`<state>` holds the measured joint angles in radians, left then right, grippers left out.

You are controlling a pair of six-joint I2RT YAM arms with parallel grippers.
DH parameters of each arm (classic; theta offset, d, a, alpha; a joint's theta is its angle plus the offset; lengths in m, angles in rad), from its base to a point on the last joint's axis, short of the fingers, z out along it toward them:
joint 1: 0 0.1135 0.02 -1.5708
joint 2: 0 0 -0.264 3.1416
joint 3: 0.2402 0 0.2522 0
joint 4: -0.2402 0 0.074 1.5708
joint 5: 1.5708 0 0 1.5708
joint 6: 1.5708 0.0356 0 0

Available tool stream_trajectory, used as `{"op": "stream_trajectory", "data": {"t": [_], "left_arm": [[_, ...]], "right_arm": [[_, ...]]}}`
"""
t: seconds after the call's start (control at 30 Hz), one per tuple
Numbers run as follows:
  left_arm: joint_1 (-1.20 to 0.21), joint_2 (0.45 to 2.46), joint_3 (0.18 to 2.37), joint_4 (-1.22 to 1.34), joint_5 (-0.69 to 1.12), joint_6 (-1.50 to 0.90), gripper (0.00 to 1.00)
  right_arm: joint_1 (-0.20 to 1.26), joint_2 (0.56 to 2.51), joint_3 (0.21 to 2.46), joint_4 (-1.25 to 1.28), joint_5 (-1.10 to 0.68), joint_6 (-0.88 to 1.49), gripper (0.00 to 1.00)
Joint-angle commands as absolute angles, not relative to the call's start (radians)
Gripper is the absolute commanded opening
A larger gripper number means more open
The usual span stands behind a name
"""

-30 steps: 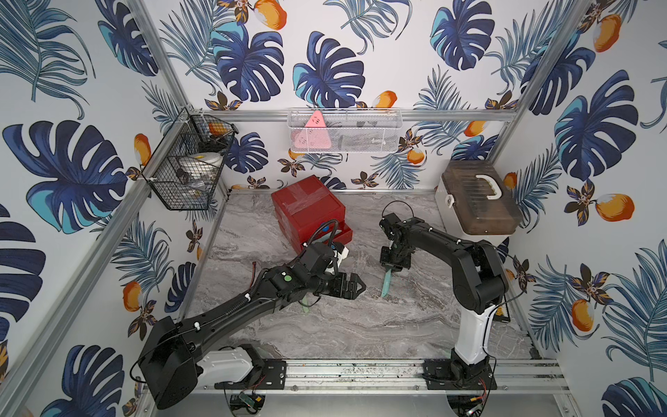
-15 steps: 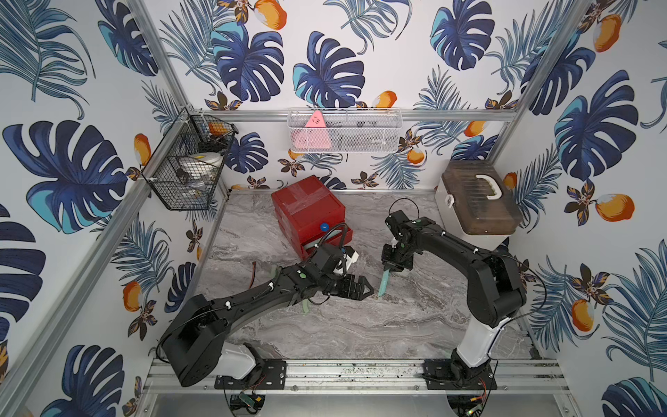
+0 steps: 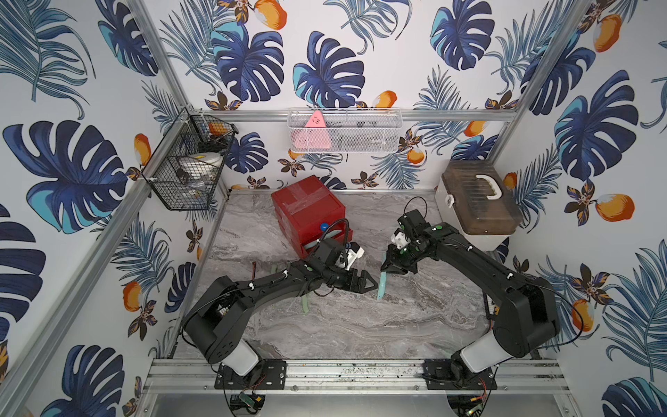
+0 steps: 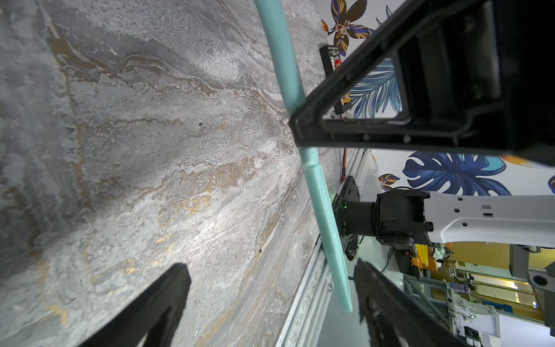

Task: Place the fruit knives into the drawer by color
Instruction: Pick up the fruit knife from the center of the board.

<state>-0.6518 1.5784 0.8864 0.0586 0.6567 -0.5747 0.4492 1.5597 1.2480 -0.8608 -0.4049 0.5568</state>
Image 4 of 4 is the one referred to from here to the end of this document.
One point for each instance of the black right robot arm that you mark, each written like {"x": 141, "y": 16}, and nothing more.
{"x": 450, "y": 197}

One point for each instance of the teal fruit knife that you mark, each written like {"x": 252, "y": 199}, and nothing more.
{"x": 289, "y": 80}

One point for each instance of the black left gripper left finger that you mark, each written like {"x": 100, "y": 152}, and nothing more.
{"x": 153, "y": 317}

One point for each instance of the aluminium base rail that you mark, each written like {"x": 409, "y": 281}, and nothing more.
{"x": 315, "y": 317}

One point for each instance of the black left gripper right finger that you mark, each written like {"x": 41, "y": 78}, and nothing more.
{"x": 392, "y": 318}

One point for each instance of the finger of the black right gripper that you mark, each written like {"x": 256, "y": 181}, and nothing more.
{"x": 474, "y": 77}

